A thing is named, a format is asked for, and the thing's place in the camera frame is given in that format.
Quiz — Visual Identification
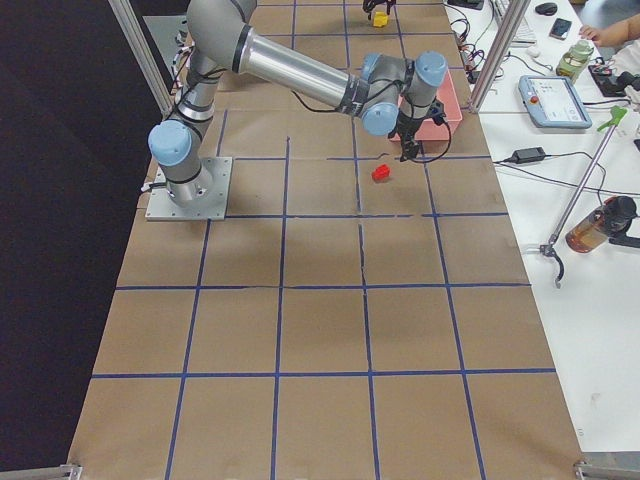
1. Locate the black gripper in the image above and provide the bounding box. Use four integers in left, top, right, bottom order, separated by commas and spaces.
387, 99, 445, 161
362, 0, 396, 18

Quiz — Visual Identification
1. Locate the yellow toy block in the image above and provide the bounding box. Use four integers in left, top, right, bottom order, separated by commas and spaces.
372, 11, 389, 28

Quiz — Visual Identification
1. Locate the red toy block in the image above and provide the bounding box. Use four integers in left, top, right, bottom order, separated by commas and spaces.
371, 164, 391, 183

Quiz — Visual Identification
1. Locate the pink plastic box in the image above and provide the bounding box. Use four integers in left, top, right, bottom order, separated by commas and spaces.
384, 58, 462, 143

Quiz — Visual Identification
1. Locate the person's bare hand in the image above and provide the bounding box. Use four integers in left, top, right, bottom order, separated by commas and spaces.
579, 14, 640, 47

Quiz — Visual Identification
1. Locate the black power adapter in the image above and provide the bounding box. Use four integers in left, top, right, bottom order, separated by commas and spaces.
509, 147, 547, 165

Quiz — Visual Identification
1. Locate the blue teach pendant tablet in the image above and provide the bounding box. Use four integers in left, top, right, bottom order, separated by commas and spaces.
518, 75, 592, 129

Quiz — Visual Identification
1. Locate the black computer mouse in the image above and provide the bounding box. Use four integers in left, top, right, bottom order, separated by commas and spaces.
534, 2, 558, 16

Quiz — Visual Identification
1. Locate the black smartphone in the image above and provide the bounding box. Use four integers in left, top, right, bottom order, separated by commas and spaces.
549, 18, 572, 40

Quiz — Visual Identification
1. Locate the brown drink bottle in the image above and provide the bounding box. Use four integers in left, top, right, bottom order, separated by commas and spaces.
565, 195, 639, 253

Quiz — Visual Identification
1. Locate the aluminium frame post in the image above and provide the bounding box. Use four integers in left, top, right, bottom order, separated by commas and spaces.
468, 0, 530, 113

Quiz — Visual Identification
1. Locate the green handled reacher grabber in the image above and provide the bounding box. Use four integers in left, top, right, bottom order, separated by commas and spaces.
523, 105, 629, 290

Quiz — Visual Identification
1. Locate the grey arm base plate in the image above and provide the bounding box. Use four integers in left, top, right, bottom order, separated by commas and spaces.
145, 157, 233, 221

